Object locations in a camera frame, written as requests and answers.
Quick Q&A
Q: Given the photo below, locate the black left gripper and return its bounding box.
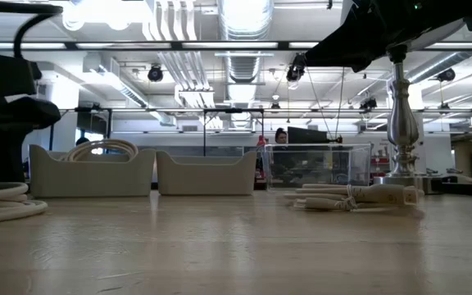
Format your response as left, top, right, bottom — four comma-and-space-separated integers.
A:
0, 52, 61, 192

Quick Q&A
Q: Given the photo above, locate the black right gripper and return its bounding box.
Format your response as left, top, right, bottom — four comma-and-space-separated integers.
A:
304, 0, 388, 74

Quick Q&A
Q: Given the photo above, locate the beige cable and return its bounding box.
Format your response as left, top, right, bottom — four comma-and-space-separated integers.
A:
61, 138, 139, 163
0, 182, 49, 225
284, 183, 421, 213

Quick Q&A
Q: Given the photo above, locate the black ceiling spotlight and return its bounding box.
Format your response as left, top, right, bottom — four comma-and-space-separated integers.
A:
437, 67, 457, 83
285, 52, 307, 83
147, 65, 165, 83

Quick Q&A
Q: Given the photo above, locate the black computer monitor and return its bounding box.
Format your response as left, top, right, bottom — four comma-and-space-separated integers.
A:
287, 125, 343, 145

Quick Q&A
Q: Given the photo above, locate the grey plastic bin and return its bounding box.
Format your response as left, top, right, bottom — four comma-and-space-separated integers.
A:
156, 150, 258, 197
29, 143, 157, 198

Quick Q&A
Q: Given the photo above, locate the silver lamp base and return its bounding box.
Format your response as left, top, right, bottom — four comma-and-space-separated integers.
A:
373, 43, 425, 189

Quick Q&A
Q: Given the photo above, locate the person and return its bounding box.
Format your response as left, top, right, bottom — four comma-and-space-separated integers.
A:
271, 127, 298, 181

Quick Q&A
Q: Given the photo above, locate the clear plastic container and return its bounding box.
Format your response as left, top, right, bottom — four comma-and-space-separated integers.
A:
262, 142, 373, 192

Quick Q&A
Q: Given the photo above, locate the black overhead crossbar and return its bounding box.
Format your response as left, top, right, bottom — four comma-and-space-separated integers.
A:
0, 39, 472, 52

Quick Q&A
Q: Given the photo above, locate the silver ventilation duct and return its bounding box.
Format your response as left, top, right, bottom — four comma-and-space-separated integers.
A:
218, 0, 275, 129

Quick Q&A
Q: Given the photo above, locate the black background rig frame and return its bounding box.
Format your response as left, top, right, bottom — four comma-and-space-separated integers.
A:
202, 107, 266, 157

